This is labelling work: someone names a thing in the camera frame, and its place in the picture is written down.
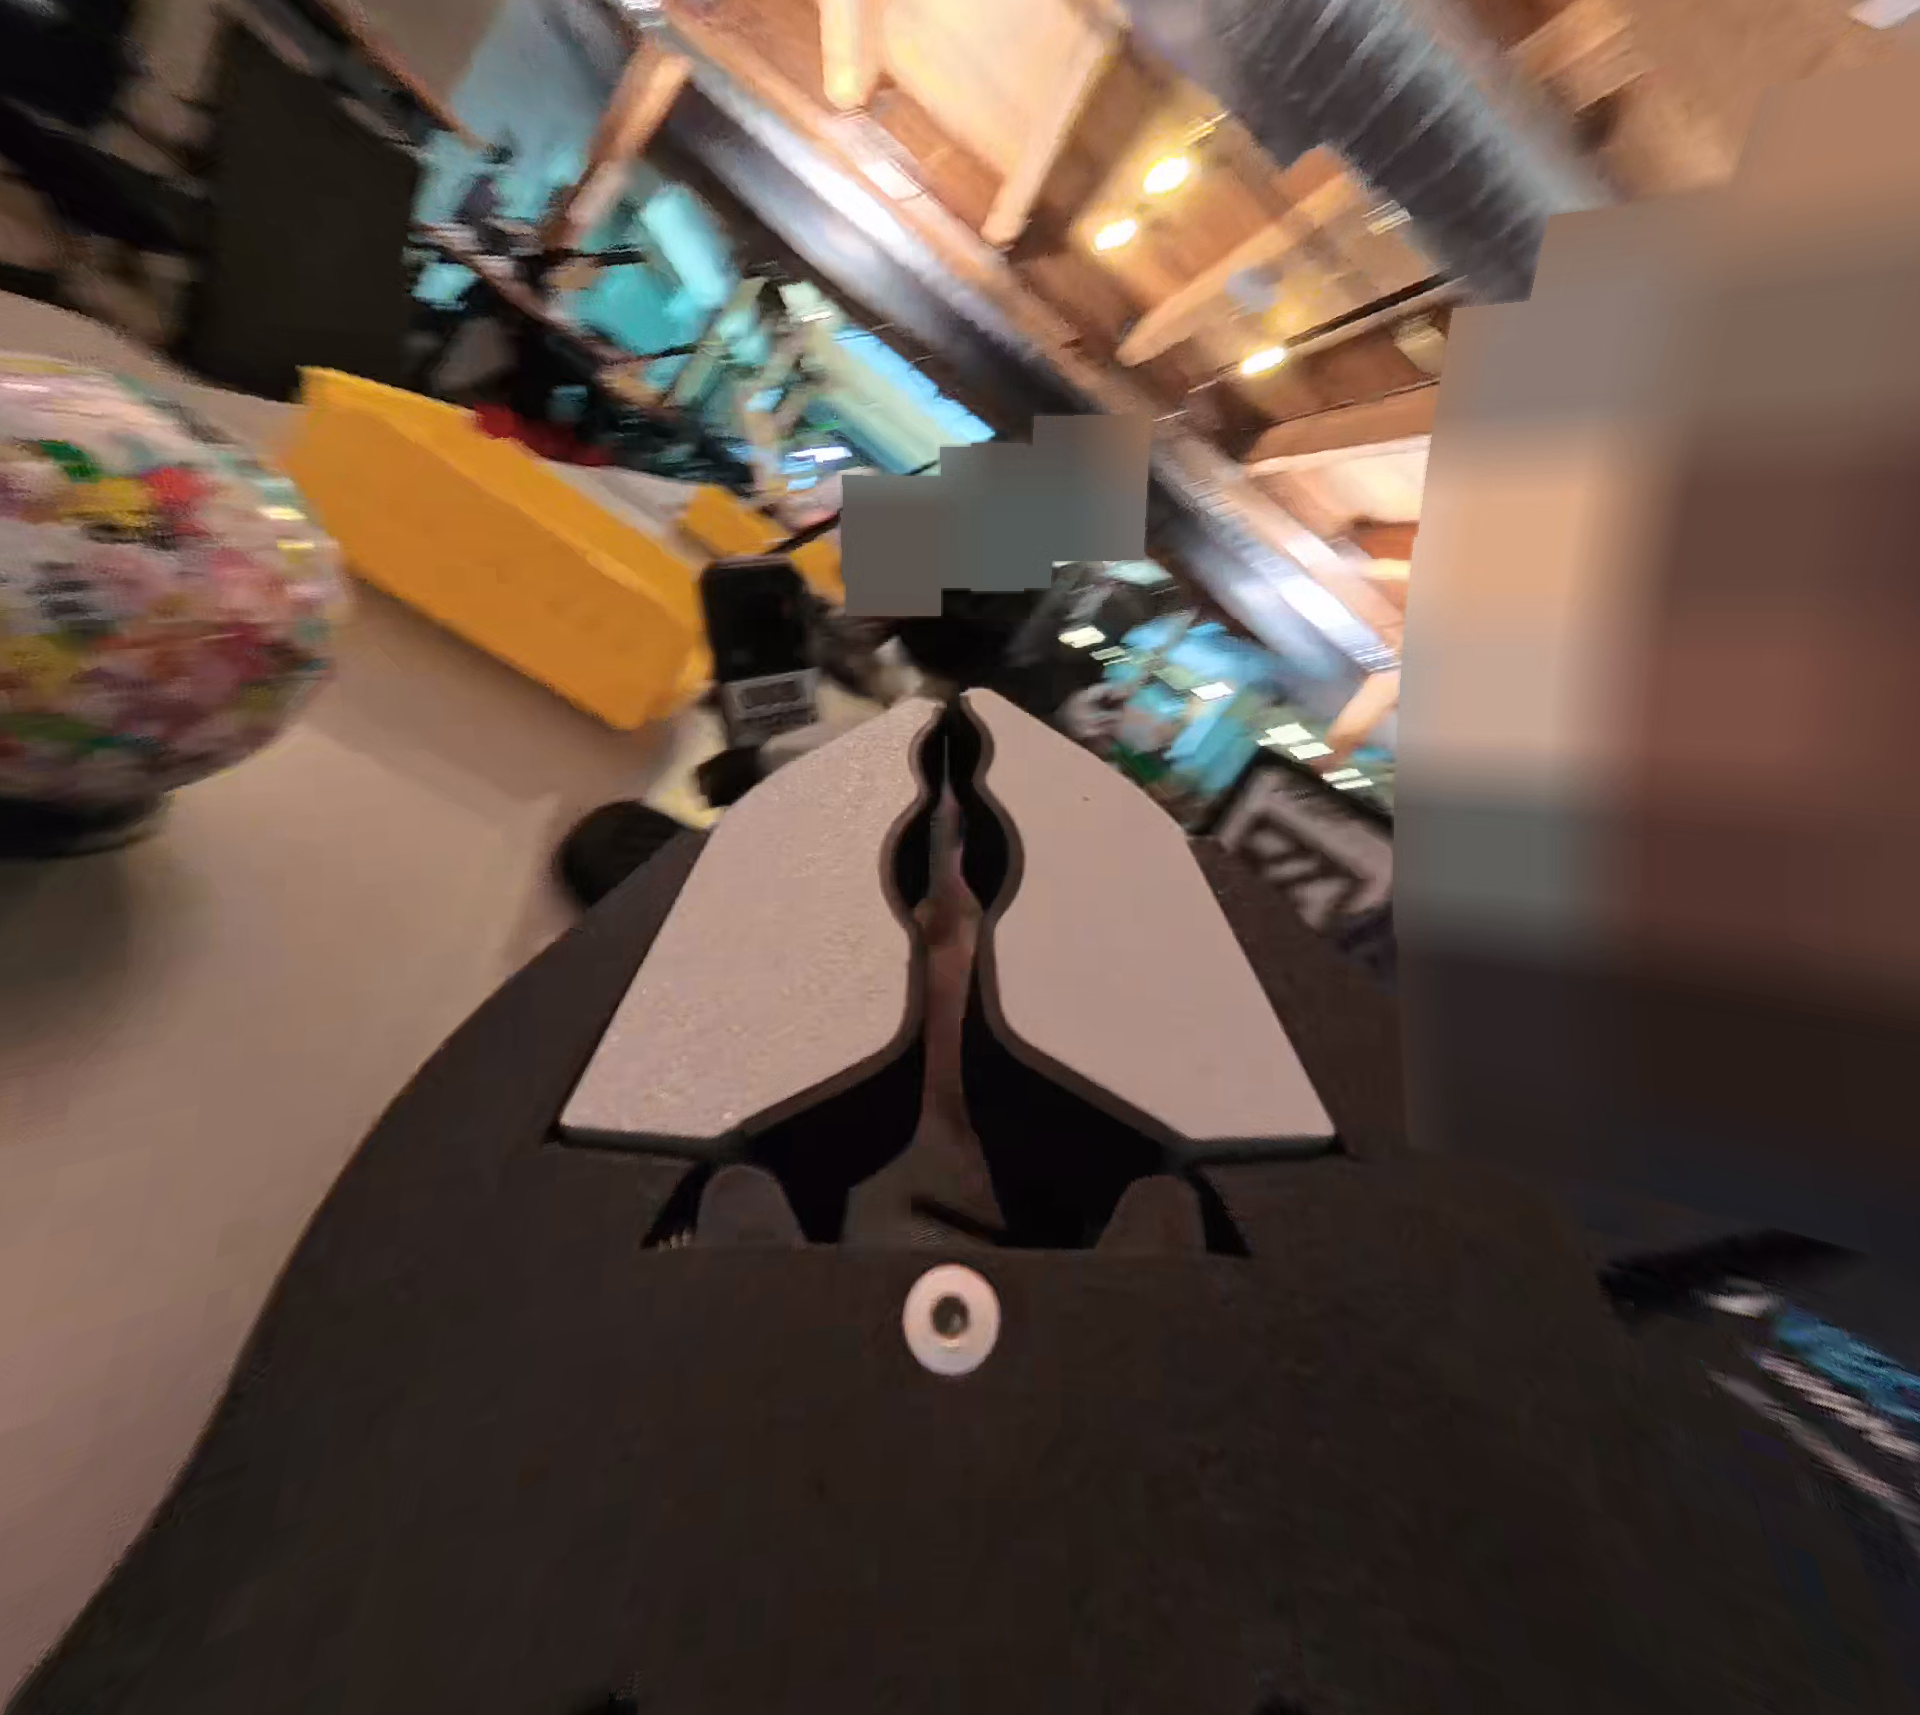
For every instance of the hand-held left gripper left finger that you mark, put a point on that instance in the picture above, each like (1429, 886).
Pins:
(764, 966)

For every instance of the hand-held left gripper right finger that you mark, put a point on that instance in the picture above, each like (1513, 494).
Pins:
(1140, 980)

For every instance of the yellow plastic bin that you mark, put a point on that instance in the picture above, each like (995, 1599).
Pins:
(494, 546)

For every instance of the colourful puzzle ball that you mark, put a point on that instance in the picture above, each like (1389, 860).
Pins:
(151, 590)

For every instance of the round ceiling light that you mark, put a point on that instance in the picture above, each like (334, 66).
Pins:
(1166, 172)
(1263, 360)
(1113, 232)

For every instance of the white sign with black frame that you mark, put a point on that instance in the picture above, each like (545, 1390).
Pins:
(1304, 860)

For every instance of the silver ventilation duct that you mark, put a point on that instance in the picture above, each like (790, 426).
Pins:
(1321, 4)

